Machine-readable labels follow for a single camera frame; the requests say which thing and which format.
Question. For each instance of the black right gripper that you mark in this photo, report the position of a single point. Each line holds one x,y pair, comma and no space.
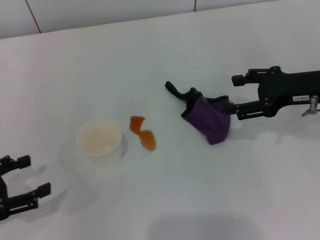
287,87

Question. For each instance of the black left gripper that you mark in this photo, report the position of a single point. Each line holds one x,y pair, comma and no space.
3,200

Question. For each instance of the purple rag with black trim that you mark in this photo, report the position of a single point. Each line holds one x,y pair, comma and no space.
210,122

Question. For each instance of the white paper cup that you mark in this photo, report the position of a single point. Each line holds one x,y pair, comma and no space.
100,140

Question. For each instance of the brown water stain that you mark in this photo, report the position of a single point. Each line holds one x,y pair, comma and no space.
148,141

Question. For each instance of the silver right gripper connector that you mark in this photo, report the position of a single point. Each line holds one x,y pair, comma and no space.
312,105

